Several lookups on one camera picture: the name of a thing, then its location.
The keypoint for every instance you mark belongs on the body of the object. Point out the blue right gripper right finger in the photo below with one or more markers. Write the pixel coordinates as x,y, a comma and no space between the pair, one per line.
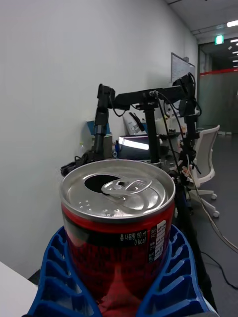
173,277

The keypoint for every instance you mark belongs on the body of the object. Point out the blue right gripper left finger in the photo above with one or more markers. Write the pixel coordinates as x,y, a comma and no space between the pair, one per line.
59,280

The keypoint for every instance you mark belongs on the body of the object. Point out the red drink can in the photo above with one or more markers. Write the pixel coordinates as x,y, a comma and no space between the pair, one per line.
116,223

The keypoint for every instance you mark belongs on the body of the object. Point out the white office chair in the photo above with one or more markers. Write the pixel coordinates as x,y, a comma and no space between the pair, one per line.
205,158

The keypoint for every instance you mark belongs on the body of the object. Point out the laptop screen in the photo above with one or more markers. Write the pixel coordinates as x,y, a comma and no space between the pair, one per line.
134,146

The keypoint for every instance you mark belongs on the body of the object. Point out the blue box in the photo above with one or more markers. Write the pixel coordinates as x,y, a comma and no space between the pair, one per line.
92,128

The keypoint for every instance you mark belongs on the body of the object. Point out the whiteboard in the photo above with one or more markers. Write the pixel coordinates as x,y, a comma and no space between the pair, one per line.
182,68

